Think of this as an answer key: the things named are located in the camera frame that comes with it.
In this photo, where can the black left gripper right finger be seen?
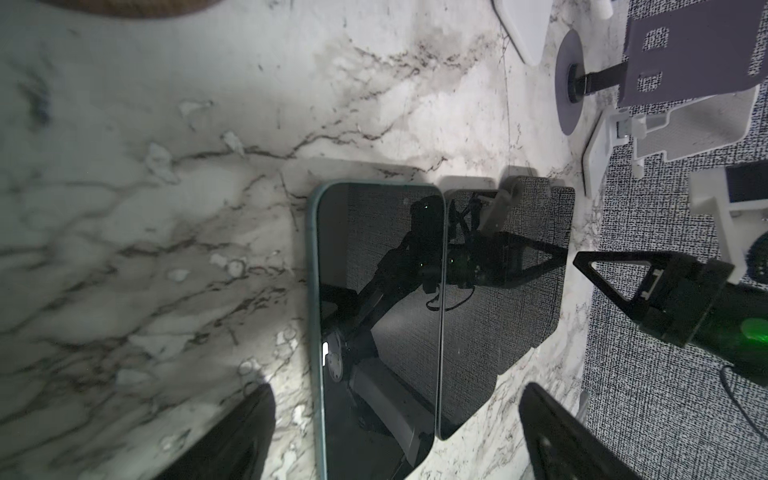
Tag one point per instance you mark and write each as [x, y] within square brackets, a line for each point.
[560, 447]

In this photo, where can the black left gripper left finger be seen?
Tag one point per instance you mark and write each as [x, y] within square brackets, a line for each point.
[236, 447]

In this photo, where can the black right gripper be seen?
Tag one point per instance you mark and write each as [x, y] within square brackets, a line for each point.
[675, 296]

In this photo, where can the black phone white stripe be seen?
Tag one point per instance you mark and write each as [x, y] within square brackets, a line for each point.
[375, 254]

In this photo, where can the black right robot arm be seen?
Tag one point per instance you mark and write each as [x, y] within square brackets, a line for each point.
[735, 330]

